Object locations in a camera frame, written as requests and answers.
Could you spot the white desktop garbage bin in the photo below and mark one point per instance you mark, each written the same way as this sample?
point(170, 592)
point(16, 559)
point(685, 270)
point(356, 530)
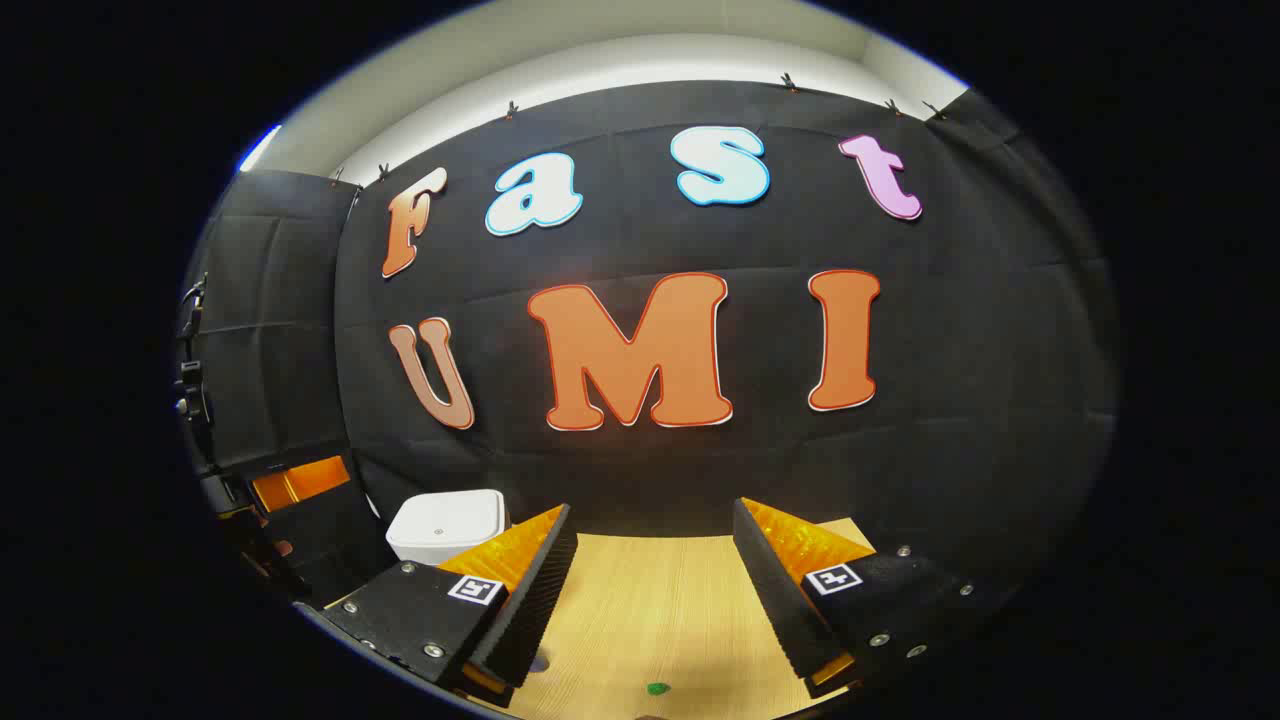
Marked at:
point(445, 525)

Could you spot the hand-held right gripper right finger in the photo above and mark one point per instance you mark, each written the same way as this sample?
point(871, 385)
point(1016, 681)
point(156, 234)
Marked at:
point(770, 590)

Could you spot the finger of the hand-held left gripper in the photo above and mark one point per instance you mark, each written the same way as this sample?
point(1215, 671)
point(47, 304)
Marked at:
point(300, 483)

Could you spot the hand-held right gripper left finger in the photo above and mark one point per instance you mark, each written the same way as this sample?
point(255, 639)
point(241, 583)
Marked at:
point(530, 602)

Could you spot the wooden desktop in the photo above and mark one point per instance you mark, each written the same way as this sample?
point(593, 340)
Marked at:
point(650, 610)

